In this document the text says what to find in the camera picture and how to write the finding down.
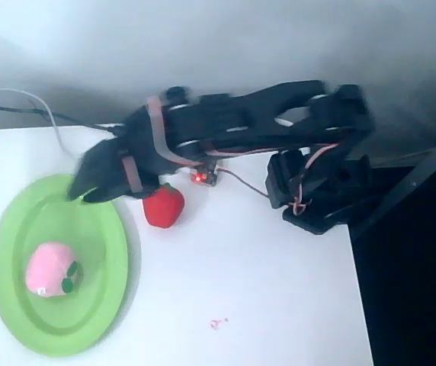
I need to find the pink plush peach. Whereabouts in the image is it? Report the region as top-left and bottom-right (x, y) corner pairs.
(25, 242), (85, 298)

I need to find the green oval plate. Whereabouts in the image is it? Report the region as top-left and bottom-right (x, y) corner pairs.
(0, 173), (130, 358)

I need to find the red plush strawberry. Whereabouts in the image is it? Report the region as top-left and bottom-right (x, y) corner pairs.
(143, 182), (186, 229)

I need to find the controller board with red LED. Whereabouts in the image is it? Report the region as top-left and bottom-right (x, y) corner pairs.
(189, 162), (220, 188)

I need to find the black diagonal metal bar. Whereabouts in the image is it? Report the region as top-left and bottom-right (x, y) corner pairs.
(349, 124), (436, 240)

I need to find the white cable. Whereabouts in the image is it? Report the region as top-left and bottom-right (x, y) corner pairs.
(0, 88), (80, 163)

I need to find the black cable with ferrite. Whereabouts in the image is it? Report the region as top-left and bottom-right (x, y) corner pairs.
(0, 101), (126, 135)

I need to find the red white servo wire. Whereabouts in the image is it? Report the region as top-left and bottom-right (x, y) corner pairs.
(202, 140), (345, 215)

